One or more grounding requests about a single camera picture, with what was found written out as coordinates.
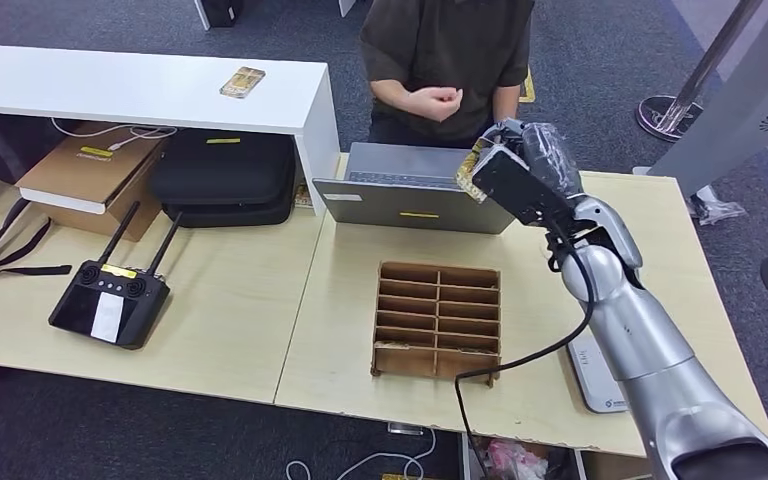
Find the brown wooden card organizer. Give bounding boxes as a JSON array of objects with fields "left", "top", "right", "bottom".
[{"left": 370, "top": 260, "right": 503, "bottom": 389}]

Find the black bin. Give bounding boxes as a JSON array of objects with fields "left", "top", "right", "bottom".
[{"left": 199, "top": 0, "right": 243, "bottom": 28}]

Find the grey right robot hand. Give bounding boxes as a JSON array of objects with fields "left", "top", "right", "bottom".
[{"left": 479, "top": 119, "right": 585, "bottom": 201}]

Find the black carrying case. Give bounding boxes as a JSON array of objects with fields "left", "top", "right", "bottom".
[{"left": 150, "top": 129, "right": 298, "bottom": 229}]

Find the pink plastic bag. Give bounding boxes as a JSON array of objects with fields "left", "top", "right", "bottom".
[{"left": 483, "top": 438, "right": 548, "bottom": 480}]

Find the white charging cable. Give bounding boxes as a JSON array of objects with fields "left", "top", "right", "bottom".
[{"left": 50, "top": 117, "right": 178, "bottom": 152}]

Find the grey panel with fan logo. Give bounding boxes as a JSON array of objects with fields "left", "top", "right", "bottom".
[{"left": 648, "top": 0, "right": 768, "bottom": 198}]

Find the grey laptop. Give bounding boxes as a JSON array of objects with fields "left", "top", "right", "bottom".
[{"left": 311, "top": 141, "right": 518, "bottom": 236}]

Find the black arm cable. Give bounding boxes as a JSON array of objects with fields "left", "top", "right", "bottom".
[{"left": 453, "top": 218, "right": 597, "bottom": 480}]

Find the white desk shelf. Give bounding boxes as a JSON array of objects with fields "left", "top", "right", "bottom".
[{"left": 0, "top": 42, "right": 342, "bottom": 218}]

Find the black remote controller with antennas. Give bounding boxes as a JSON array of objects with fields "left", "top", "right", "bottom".
[{"left": 47, "top": 199, "right": 184, "bottom": 351}]

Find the chrome stanchion post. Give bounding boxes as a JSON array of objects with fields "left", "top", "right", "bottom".
[{"left": 635, "top": 0, "right": 766, "bottom": 142}]

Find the autumn print ID card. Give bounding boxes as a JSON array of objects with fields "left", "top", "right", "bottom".
[{"left": 455, "top": 137, "right": 493, "bottom": 204}]

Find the black strap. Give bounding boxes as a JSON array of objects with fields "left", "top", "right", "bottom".
[{"left": 0, "top": 196, "right": 73, "bottom": 280}]

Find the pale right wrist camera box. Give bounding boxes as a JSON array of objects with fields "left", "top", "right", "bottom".
[{"left": 471, "top": 145, "right": 577, "bottom": 230}]

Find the person's right hand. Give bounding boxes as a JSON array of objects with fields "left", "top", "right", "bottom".
[{"left": 402, "top": 86, "right": 465, "bottom": 125}]

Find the clear plastic wrap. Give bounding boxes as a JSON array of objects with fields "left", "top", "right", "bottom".
[{"left": 688, "top": 184, "right": 748, "bottom": 227}]

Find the person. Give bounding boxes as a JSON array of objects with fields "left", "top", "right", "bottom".
[{"left": 359, "top": 0, "right": 535, "bottom": 150}]

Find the brown cardboard box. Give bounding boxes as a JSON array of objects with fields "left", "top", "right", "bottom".
[{"left": 14, "top": 121, "right": 168, "bottom": 242}]

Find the white card reader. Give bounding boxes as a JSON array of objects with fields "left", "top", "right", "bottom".
[{"left": 566, "top": 333, "right": 630, "bottom": 415}]

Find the white floor cable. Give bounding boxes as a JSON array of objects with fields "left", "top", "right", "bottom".
[{"left": 284, "top": 429, "right": 438, "bottom": 480}]

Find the brown open storage box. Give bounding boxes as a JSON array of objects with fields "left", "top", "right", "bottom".
[{"left": 460, "top": 433, "right": 654, "bottom": 480}]

